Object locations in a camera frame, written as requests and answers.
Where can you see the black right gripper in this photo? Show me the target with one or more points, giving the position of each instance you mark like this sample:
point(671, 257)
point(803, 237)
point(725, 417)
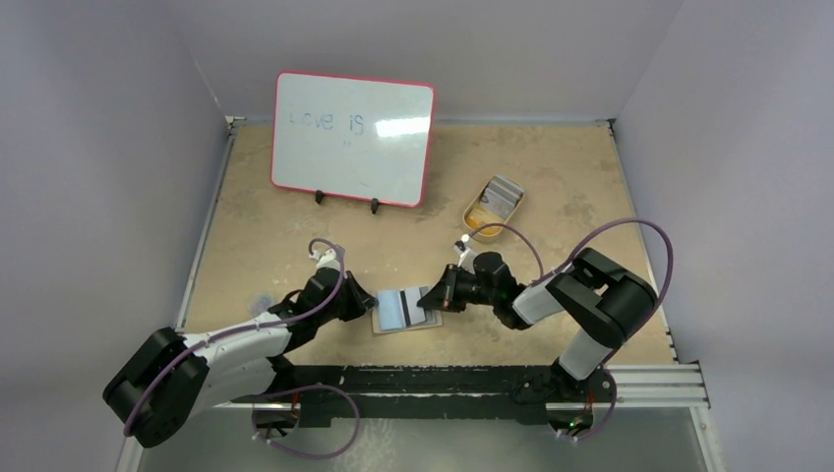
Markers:
point(448, 288)

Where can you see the white magnetic stripe card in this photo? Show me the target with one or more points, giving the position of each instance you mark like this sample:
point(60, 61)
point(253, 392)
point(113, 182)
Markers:
point(412, 315)

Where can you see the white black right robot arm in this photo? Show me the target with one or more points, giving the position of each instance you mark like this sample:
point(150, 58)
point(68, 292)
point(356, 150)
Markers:
point(607, 301)

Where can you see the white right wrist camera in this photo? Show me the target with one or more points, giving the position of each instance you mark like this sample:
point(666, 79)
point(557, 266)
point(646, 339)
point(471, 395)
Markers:
point(466, 254)

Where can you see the beige card holder wallet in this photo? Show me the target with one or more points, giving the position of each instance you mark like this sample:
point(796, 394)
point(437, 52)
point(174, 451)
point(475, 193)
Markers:
point(397, 311)

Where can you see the aluminium extrusion frame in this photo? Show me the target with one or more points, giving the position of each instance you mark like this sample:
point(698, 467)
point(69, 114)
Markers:
point(660, 386)

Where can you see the beige oval card tray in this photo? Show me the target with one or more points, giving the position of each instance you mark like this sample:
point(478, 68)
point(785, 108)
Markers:
point(475, 216)

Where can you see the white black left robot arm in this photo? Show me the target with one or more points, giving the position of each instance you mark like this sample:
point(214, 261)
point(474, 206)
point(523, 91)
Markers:
point(173, 377)

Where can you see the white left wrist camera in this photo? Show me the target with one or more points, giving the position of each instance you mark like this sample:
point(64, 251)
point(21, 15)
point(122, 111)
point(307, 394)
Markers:
point(331, 258)

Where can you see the pink framed whiteboard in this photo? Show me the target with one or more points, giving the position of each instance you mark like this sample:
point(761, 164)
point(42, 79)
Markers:
point(351, 137)

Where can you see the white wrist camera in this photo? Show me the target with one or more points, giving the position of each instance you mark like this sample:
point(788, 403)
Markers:
point(331, 258)
point(466, 254)

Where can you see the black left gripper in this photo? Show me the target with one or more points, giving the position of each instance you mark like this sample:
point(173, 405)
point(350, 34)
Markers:
point(360, 300)

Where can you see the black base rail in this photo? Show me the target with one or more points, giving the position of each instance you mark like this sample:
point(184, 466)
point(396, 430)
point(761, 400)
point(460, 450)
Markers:
point(529, 395)

